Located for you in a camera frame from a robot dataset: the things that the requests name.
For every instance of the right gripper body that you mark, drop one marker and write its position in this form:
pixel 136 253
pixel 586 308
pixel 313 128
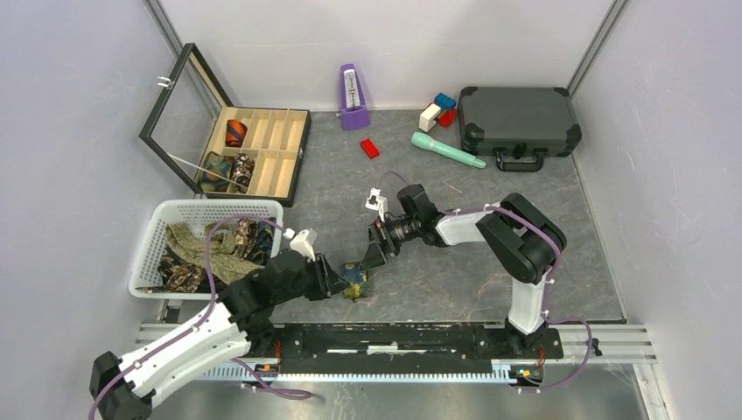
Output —
pixel 395 233

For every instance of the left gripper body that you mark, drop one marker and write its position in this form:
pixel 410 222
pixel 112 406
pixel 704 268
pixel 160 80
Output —
pixel 305 285

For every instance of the navy yellow floral tie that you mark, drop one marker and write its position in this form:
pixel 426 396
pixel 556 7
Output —
pixel 356 281

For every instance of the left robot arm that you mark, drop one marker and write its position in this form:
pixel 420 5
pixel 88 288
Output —
pixel 236 323

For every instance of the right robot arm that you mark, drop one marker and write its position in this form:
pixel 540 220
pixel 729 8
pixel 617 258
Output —
pixel 527 244

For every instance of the blue striped tie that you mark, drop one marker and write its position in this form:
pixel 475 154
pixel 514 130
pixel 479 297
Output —
pixel 264 240

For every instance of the olive green tie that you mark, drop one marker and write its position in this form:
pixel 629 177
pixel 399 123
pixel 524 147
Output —
pixel 225 264

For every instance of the mint green flashlight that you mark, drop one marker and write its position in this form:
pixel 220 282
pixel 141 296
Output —
pixel 428 143

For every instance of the red toy brick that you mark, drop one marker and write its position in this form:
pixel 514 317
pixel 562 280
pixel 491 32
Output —
pixel 369 148

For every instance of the white plastic basket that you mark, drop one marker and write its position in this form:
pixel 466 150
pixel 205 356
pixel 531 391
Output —
pixel 196 214

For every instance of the white toy block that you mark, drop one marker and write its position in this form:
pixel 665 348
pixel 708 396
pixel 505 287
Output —
pixel 428 118

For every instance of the red toy block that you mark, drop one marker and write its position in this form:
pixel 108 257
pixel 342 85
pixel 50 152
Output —
pixel 447 117

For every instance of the dark floral rolled tie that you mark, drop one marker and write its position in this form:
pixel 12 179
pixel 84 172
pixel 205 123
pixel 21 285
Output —
pixel 242 172

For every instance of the blue toy brick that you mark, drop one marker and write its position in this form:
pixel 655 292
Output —
pixel 444 101

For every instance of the purple metronome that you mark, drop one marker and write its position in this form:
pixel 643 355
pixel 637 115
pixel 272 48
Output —
pixel 353 110

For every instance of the wooden tie organizer box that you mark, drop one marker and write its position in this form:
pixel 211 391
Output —
pixel 189 119

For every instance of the teal patterned rolled tie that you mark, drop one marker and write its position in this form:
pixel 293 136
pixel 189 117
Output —
pixel 217 173

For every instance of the dark grey carrying case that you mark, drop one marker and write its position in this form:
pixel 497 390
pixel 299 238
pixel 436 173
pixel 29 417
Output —
pixel 520 127

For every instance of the orange navy rolled tie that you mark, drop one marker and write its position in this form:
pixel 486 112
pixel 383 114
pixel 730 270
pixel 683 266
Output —
pixel 236 132

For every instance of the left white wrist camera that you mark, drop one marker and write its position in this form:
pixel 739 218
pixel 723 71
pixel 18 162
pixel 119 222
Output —
pixel 302 241

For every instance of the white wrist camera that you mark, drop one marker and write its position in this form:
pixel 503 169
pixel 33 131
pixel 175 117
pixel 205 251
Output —
pixel 302 241
pixel 378 203

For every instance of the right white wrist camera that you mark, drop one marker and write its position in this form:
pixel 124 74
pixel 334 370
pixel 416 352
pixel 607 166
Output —
pixel 378 203

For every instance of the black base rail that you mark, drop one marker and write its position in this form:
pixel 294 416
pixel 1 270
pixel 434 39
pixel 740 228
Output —
pixel 406 348

